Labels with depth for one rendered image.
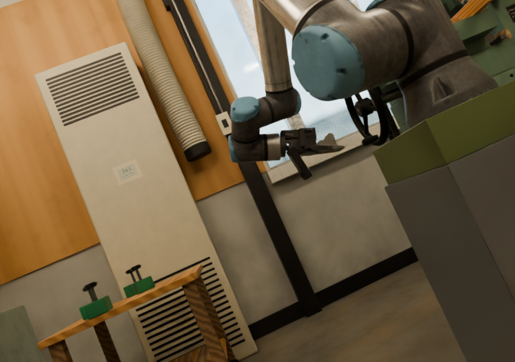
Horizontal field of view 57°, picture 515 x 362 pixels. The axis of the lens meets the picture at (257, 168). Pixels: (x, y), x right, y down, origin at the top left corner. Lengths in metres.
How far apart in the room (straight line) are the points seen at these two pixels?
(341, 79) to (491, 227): 0.36
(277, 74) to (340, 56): 0.61
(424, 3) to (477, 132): 0.28
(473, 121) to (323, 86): 0.28
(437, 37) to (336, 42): 0.23
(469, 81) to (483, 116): 0.08
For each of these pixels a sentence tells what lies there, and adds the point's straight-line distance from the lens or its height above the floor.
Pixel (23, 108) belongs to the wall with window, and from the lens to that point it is 3.11.
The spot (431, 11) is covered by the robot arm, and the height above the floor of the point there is 0.83.
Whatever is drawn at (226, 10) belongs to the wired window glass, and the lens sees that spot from 3.26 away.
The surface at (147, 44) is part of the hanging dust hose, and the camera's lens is 2.89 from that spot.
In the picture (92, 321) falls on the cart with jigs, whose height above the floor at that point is 0.52.
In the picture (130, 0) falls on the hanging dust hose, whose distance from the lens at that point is 3.02.
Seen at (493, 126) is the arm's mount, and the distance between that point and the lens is 0.97.
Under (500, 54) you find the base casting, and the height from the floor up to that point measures 0.76.
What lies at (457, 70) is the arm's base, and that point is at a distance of 1.01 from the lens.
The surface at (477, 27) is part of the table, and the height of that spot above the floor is 0.86.
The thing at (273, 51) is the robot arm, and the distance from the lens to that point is 1.46.
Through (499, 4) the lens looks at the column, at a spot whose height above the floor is 0.94.
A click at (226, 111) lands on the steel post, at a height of 1.27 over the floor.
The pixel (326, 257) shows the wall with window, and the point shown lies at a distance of 2.89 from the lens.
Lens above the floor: 0.59
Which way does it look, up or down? 6 degrees up
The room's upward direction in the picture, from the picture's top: 24 degrees counter-clockwise
